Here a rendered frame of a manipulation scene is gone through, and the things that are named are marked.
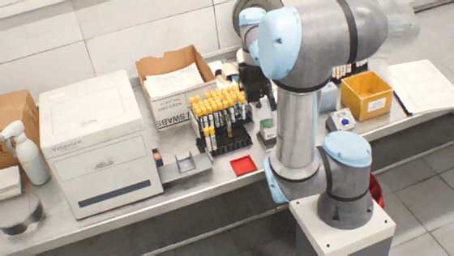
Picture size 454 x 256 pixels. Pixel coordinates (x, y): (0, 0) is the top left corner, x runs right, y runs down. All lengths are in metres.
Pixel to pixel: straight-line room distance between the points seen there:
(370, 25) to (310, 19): 0.10
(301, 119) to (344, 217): 0.38
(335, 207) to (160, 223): 1.11
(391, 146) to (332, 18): 1.73
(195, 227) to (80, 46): 0.93
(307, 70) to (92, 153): 0.68
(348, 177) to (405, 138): 1.42
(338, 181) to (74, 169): 0.69
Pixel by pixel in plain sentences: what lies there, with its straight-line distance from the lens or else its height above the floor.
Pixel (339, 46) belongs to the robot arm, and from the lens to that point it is 0.75.
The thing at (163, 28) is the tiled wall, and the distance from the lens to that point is 1.80.
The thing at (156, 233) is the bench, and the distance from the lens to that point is 2.09.
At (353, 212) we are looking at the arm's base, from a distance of 1.18.
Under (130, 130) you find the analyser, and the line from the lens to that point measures 1.22.
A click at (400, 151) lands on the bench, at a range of 2.41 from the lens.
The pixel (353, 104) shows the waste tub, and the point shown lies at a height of 0.92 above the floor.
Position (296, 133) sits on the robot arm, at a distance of 0.91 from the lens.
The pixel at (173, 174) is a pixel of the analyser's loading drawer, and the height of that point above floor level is 0.91.
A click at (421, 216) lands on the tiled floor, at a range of 2.49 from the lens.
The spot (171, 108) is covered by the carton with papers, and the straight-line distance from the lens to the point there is 1.57.
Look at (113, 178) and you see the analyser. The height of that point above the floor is 0.99.
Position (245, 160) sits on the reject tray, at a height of 0.88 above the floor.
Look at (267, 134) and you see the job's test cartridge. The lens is 1.44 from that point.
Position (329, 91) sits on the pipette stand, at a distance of 1.56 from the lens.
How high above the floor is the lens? 1.87
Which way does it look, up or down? 39 degrees down
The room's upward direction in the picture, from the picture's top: 8 degrees counter-clockwise
